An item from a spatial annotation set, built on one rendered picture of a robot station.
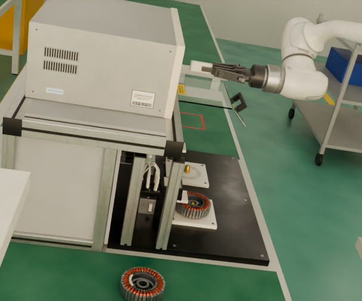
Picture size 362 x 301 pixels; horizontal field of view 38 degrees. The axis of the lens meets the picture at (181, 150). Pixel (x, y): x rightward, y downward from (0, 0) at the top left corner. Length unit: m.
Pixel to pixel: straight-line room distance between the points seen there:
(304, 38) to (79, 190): 0.86
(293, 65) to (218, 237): 0.59
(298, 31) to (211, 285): 0.85
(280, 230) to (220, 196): 1.41
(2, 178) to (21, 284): 0.52
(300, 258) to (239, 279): 1.52
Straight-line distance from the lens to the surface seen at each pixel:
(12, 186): 0.90
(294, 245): 3.11
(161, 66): 1.39
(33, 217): 1.48
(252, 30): 7.07
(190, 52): 3.41
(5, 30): 5.20
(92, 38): 1.37
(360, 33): 1.65
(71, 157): 1.36
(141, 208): 1.63
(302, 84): 1.72
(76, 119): 1.35
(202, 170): 1.92
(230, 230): 1.66
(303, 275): 2.91
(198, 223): 1.63
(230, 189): 1.87
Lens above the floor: 1.68
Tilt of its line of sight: 26 degrees down
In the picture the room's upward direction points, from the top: 12 degrees clockwise
